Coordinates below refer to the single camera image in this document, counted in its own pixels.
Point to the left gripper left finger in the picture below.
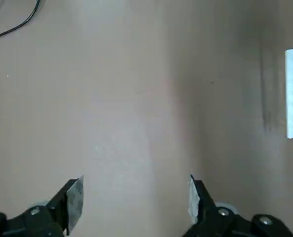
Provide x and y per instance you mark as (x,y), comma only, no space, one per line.
(50,217)

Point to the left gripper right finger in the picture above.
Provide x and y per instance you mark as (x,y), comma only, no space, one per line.
(210,222)

